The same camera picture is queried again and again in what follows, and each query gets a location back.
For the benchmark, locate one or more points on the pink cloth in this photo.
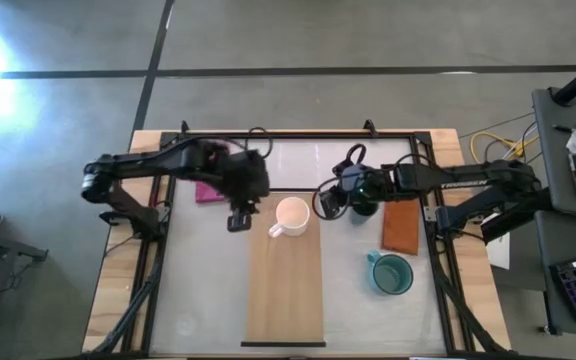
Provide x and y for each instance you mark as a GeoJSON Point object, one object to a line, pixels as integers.
{"type": "Point", "coordinates": [209, 192]}

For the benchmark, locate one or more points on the large teal glass mug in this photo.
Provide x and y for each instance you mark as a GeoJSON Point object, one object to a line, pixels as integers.
{"type": "Point", "coordinates": [390, 274]}

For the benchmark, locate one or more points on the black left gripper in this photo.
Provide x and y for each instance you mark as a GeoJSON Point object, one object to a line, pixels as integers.
{"type": "Point", "coordinates": [245, 175]}

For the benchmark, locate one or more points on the wooden shelf board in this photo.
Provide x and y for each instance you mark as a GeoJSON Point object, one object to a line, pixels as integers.
{"type": "Point", "coordinates": [284, 290]}

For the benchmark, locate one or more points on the black frame clamp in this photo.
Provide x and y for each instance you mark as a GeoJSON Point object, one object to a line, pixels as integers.
{"type": "Point", "coordinates": [369, 126]}
{"type": "Point", "coordinates": [184, 126]}

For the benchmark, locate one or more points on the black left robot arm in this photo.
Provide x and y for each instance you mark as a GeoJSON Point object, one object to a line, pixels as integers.
{"type": "Point", "coordinates": [143, 161]}

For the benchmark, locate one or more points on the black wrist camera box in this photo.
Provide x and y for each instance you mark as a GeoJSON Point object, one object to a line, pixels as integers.
{"type": "Point", "coordinates": [330, 201]}

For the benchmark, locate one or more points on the black aluminium table frame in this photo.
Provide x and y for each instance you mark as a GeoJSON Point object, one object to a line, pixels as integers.
{"type": "Point", "coordinates": [420, 145]}

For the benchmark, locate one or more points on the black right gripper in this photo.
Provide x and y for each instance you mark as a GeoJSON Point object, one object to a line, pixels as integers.
{"type": "Point", "coordinates": [368, 182]}

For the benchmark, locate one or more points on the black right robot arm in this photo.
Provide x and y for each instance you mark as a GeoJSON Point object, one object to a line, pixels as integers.
{"type": "Point", "coordinates": [473, 181]}

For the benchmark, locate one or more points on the grey lower desk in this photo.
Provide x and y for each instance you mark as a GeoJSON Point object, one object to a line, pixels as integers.
{"type": "Point", "coordinates": [550, 300]}

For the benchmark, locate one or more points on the grey side desk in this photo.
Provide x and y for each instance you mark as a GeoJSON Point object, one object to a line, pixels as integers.
{"type": "Point", "coordinates": [558, 165]}

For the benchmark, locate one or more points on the small dark teal cup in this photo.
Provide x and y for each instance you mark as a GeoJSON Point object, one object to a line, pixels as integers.
{"type": "Point", "coordinates": [363, 216]}

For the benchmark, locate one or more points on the white ceramic mug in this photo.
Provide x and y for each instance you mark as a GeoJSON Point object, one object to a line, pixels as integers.
{"type": "Point", "coordinates": [293, 215]}

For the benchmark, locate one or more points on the white paper sheet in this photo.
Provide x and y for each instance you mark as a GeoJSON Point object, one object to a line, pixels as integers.
{"type": "Point", "coordinates": [499, 250]}

